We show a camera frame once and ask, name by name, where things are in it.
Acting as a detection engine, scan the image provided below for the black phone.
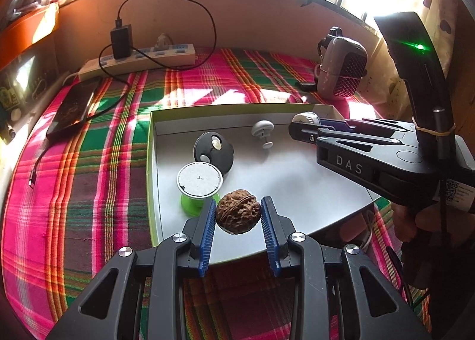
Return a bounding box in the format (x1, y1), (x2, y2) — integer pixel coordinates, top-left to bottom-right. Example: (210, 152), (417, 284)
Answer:
(46, 78), (102, 140)

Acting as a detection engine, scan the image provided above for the green white cardboard box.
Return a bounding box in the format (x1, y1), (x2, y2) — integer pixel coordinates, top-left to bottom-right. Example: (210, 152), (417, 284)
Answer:
(146, 102), (383, 264)

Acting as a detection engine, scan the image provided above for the black charger cable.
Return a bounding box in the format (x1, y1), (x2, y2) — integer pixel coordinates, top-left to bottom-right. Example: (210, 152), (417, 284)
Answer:
(98, 0), (218, 120)

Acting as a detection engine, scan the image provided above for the black charger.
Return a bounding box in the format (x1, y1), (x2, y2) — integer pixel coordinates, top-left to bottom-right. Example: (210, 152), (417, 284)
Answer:
(110, 24), (133, 60)

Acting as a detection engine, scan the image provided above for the white clear plastic cap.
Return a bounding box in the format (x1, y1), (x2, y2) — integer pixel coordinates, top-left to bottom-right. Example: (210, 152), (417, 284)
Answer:
(291, 112), (320, 126)

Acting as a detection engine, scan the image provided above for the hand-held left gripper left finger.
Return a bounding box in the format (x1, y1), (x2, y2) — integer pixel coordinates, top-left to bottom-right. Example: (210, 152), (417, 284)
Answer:
(45, 197), (218, 340)

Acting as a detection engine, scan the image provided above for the white spool with green base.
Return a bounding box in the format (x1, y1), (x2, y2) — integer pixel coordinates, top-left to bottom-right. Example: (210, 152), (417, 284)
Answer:
(176, 162), (224, 216)

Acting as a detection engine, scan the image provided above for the person's right hand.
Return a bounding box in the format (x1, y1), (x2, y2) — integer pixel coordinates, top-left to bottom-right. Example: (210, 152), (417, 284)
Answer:
(391, 202), (422, 245)

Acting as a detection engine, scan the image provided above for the black disc with white dots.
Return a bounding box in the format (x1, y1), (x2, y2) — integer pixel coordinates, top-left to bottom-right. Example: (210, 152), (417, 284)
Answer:
(193, 131), (235, 173)

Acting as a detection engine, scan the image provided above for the grey white knob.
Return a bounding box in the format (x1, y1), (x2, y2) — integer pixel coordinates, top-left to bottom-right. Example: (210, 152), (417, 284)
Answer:
(251, 120), (275, 150)

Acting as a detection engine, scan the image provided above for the glass shelf cabinet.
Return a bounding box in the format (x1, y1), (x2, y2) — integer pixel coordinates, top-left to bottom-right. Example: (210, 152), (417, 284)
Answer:
(0, 43), (60, 140)

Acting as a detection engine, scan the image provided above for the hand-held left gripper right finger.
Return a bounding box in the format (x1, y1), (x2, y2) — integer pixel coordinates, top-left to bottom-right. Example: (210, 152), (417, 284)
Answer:
(260, 196), (433, 340)

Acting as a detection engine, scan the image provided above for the white plug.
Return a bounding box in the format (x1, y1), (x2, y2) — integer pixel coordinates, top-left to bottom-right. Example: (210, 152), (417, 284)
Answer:
(154, 34), (173, 55)

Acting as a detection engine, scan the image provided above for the plaid blanket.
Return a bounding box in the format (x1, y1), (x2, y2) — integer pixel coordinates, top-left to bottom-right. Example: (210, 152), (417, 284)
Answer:
(2, 47), (435, 340)

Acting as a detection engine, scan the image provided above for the orange shelf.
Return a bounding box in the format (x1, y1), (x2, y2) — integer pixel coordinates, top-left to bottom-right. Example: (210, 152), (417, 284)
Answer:
(0, 4), (60, 62)

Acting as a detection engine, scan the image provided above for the brown walnut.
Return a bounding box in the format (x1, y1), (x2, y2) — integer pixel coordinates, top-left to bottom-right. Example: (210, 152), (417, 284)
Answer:
(215, 189), (262, 235)

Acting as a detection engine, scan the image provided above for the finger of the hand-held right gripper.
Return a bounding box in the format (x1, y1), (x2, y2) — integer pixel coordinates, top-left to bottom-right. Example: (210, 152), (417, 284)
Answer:
(289, 121), (407, 153)
(319, 118), (417, 133)

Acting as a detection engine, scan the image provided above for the beige power strip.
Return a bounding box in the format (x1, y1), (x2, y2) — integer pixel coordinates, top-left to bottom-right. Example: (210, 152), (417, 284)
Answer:
(78, 43), (196, 83)

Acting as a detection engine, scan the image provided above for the green printed card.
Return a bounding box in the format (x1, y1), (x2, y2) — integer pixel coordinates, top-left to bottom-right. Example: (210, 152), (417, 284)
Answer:
(0, 82), (19, 110)

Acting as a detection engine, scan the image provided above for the black cable with connector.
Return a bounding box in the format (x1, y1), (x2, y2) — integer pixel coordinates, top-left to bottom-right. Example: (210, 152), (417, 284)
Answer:
(28, 113), (97, 190)

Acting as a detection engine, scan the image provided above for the small pink heater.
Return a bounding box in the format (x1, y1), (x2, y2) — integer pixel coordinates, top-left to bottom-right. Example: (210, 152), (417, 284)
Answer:
(315, 26), (369, 99)

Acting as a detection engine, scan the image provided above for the white usb cable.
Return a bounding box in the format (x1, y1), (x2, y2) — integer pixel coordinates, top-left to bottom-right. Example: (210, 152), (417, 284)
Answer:
(358, 210), (376, 253)

